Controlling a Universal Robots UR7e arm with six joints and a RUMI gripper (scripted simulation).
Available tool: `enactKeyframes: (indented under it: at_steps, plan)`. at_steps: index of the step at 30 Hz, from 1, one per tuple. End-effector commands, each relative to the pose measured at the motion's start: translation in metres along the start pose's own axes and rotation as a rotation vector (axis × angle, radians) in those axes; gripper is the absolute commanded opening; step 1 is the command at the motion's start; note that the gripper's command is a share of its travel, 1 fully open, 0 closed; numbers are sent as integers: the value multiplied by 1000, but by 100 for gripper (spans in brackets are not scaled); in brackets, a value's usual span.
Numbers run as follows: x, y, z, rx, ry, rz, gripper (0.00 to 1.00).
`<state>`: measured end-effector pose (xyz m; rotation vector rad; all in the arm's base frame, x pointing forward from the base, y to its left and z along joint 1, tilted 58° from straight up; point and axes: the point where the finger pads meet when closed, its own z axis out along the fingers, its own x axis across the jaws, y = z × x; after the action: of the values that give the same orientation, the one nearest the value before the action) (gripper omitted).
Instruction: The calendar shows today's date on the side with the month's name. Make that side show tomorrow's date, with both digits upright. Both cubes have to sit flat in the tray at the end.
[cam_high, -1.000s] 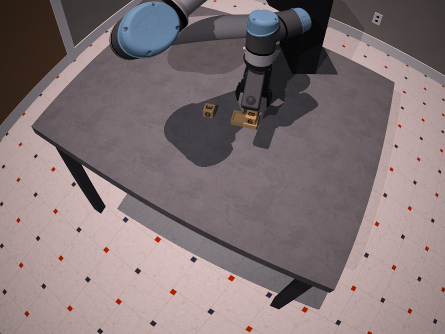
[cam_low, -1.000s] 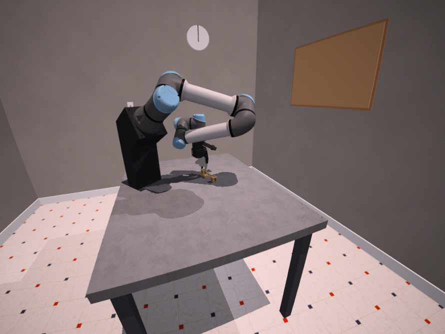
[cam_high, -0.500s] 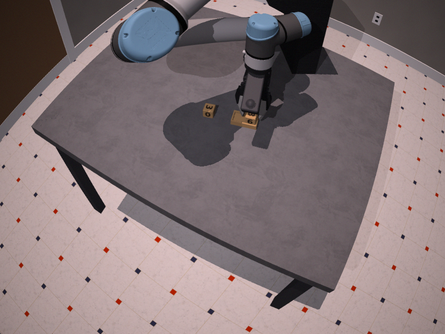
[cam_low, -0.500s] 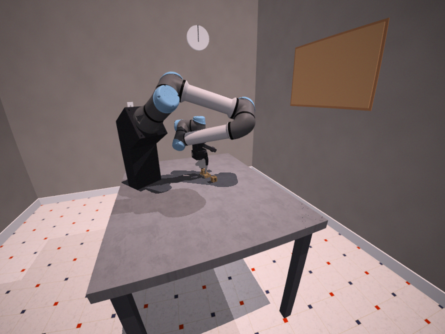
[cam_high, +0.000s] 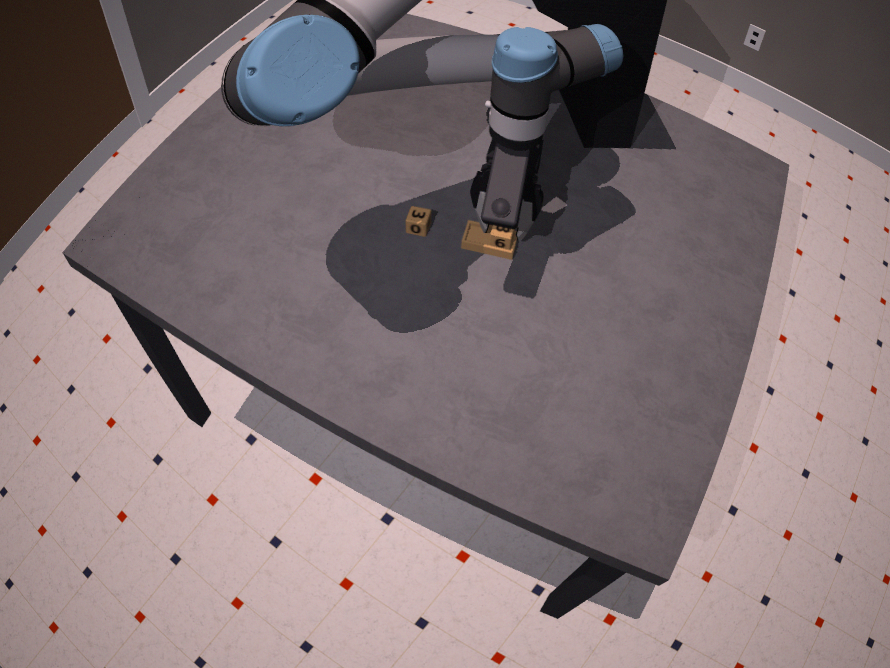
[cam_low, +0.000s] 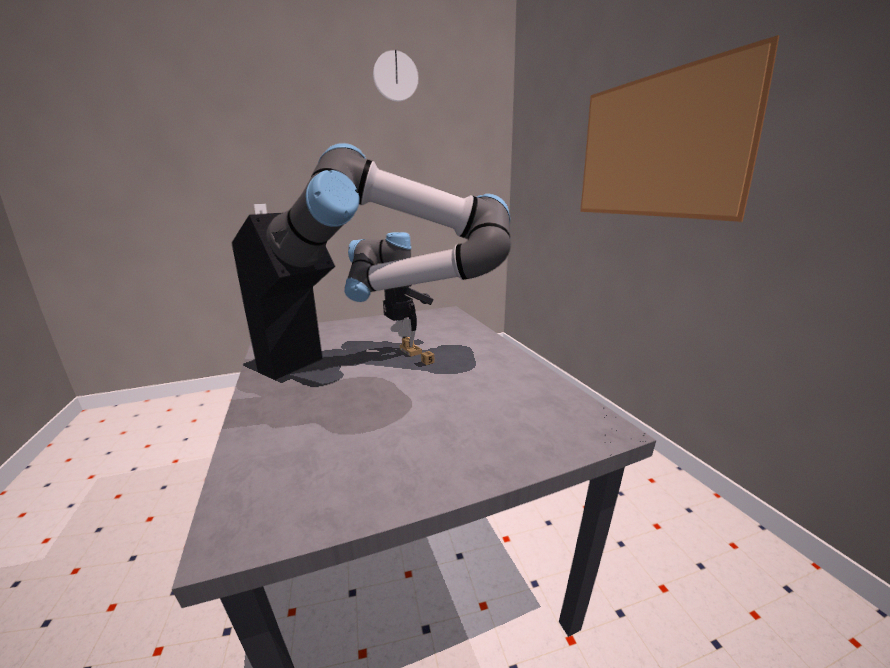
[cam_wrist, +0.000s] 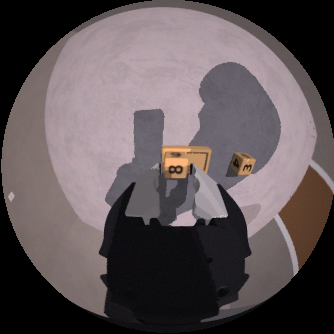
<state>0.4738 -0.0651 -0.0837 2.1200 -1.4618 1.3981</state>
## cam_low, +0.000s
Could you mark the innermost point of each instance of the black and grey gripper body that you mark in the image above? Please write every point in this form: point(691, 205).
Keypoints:
point(403, 303)

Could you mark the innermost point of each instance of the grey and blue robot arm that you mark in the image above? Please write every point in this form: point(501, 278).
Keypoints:
point(331, 200)

